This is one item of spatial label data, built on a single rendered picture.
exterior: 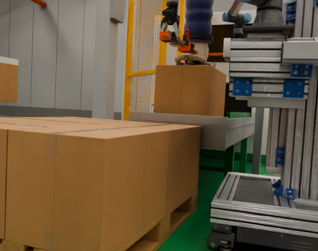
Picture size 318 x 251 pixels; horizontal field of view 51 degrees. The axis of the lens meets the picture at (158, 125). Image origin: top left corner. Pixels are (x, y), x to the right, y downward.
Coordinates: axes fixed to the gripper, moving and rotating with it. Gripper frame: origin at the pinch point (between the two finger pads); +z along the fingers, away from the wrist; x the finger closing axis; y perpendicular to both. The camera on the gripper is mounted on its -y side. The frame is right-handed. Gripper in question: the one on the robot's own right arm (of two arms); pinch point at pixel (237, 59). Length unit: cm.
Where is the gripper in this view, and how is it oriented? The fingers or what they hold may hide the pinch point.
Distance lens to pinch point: 287.8
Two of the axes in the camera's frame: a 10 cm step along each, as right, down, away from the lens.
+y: -3.8, 0.3, -9.2
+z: -0.5, 10.0, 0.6
